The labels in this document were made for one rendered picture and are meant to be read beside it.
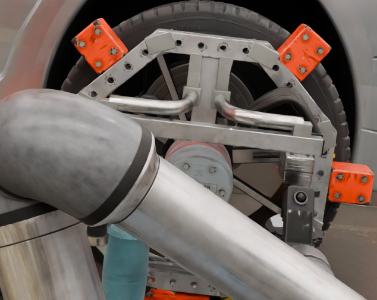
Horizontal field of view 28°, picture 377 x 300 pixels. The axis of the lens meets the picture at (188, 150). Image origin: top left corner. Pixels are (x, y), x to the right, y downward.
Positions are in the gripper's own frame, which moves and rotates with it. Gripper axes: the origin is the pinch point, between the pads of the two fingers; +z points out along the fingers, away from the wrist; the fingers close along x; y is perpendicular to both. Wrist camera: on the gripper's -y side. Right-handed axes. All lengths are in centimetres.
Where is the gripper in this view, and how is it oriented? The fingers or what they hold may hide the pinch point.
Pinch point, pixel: (288, 216)
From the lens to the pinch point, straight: 136.1
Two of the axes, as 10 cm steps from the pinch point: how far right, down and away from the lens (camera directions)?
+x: 9.9, 1.2, 0.0
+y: -1.1, 9.7, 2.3
